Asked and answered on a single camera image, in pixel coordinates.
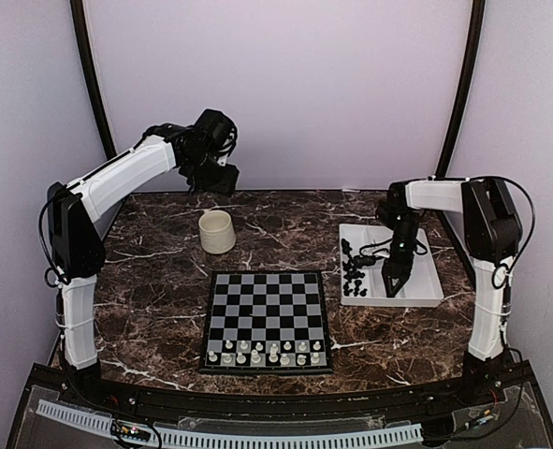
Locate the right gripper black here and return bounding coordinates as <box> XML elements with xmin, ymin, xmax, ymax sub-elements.
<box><xmin>382</xmin><ymin>213</ymin><xmax>421</xmax><ymax>298</ymax></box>

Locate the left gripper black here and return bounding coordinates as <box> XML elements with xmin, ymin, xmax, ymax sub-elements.
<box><xmin>184</xmin><ymin>150</ymin><xmax>240</xmax><ymax>196</ymax></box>

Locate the white divided plastic tray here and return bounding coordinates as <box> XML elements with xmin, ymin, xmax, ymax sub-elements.
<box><xmin>339</xmin><ymin>224</ymin><xmax>444</xmax><ymax>308</ymax></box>

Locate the black and grey chessboard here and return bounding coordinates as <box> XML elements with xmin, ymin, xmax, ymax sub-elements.
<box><xmin>199</xmin><ymin>270</ymin><xmax>333</xmax><ymax>375</ymax></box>

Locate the white king chess piece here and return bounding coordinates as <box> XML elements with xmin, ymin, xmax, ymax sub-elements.
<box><xmin>268</xmin><ymin>343</ymin><xmax>279</xmax><ymax>363</ymax></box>

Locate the white queen chess piece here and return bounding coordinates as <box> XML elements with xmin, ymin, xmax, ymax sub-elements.
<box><xmin>251</xmin><ymin>349</ymin><xmax>261</xmax><ymax>365</ymax></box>

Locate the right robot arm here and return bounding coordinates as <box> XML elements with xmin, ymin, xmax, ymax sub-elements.
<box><xmin>376</xmin><ymin>177</ymin><xmax>523</xmax><ymax>362</ymax></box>

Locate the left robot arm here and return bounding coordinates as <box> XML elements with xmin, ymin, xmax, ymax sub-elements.
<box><xmin>38</xmin><ymin>109</ymin><xmax>240</xmax><ymax>370</ymax></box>

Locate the black chess pieces pile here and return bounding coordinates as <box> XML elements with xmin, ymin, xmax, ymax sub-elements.
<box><xmin>341</xmin><ymin>239</ymin><xmax>368</xmax><ymax>297</ymax></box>

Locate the white ribbed cup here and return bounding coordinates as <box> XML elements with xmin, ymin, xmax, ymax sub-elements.
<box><xmin>198</xmin><ymin>210</ymin><xmax>236</xmax><ymax>254</ymax></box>

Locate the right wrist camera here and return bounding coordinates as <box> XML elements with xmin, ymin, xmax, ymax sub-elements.
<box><xmin>352</xmin><ymin>244</ymin><xmax>389</xmax><ymax>269</ymax></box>

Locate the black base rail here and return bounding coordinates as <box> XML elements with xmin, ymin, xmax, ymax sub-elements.
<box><xmin>27</xmin><ymin>364</ymin><xmax>534</xmax><ymax>425</ymax></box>

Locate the left black frame post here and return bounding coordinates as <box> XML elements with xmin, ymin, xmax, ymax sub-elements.
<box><xmin>69</xmin><ymin>0</ymin><xmax>117</xmax><ymax>160</ymax></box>

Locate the black frame post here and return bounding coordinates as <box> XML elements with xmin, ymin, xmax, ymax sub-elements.
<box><xmin>434</xmin><ymin>0</ymin><xmax>486</xmax><ymax>178</ymax></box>
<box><xmin>69</xmin><ymin>0</ymin><xmax>117</xmax><ymax>160</ymax></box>

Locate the white slotted cable duct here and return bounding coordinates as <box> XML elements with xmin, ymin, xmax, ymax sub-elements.
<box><xmin>36</xmin><ymin>399</ymin><xmax>423</xmax><ymax>448</ymax></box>

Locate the right black frame post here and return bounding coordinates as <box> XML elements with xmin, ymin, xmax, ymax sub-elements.
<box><xmin>434</xmin><ymin>0</ymin><xmax>486</xmax><ymax>178</ymax></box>

